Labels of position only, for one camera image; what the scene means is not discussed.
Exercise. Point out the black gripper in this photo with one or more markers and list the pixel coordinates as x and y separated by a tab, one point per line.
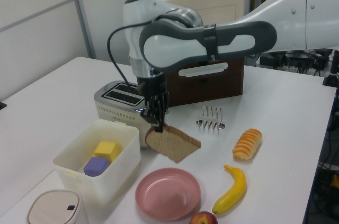
153	86

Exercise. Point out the brown toast bread slice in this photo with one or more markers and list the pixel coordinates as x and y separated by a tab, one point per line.
172	147

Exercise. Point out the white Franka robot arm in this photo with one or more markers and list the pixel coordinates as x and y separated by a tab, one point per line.
172	46

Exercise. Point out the pink plate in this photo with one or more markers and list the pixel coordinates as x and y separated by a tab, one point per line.
168	195

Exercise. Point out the ridged orange bread roll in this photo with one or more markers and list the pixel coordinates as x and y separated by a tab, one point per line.
247	144

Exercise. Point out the silver toaster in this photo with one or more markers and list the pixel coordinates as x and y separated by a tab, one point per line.
116	108

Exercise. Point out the metal toast rack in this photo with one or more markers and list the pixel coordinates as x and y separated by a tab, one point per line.
210	123

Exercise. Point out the yellow cube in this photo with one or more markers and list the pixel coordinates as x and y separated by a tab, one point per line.
106	148

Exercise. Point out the brown and cream cabinet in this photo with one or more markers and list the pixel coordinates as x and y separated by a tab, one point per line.
212	89

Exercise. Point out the purple cube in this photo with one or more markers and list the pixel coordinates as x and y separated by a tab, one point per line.
96	165

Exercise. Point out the white plastic container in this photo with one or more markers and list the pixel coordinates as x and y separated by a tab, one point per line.
106	187

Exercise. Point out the yellow banana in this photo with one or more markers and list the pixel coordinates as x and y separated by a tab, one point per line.
237	187

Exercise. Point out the red apple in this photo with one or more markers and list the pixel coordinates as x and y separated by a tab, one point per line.
204	219

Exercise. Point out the cream lidded trash can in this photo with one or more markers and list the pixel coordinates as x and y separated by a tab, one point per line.
53	208

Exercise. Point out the black camera stand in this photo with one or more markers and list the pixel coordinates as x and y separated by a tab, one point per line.
334	65

